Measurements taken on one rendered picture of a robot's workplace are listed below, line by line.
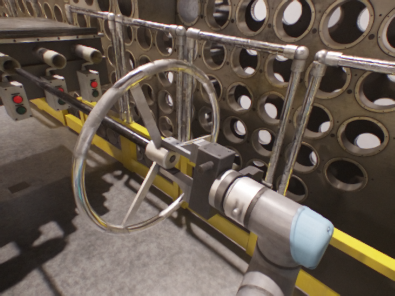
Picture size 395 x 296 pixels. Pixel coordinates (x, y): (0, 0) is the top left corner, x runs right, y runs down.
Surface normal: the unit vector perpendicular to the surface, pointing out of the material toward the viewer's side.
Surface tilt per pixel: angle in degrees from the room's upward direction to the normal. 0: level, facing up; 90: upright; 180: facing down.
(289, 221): 36
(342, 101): 90
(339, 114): 90
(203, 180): 81
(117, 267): 0
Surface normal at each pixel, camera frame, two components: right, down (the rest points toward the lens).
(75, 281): 0.05, -0.85
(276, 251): -0.51, 0.43
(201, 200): -0.64, 0.22
